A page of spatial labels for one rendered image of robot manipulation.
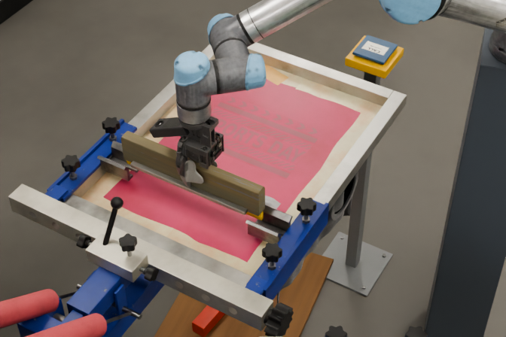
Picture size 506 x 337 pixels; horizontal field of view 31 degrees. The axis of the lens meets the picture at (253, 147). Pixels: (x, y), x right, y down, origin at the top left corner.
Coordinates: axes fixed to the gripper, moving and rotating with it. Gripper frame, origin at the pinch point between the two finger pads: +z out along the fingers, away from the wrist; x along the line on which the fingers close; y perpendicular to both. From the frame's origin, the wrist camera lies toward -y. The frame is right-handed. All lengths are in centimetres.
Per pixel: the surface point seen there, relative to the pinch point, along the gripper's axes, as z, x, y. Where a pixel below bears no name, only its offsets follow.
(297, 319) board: 104, 45, 7
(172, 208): 10.3, -3.4, -4.1
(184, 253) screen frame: 6.8, -16.2, 8.1
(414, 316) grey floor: 106, 68, 40
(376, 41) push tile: 9, 81, 11
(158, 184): 10.3, 1.7, -11.7
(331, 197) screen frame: 7.0, 16.4, 28.9
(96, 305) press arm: 1.6, -40.5, 2.7
